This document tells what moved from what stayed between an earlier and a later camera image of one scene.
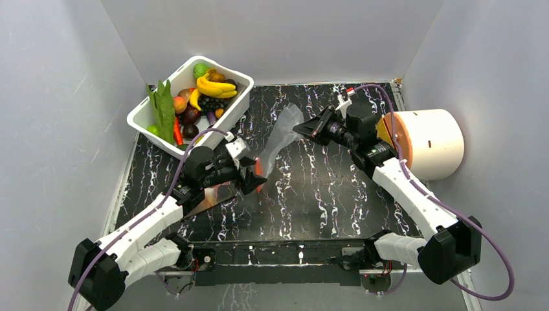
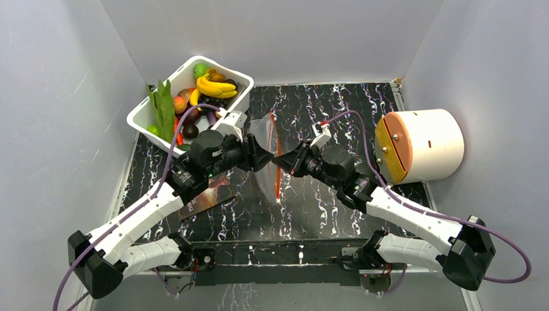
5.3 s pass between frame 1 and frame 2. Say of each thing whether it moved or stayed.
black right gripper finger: moved
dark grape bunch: stayed
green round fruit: stayed
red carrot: stayed
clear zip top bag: moved
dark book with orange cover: stayed
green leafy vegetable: stayed
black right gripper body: moved
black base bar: stayed
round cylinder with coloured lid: stayed
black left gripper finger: moved
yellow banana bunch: stayed
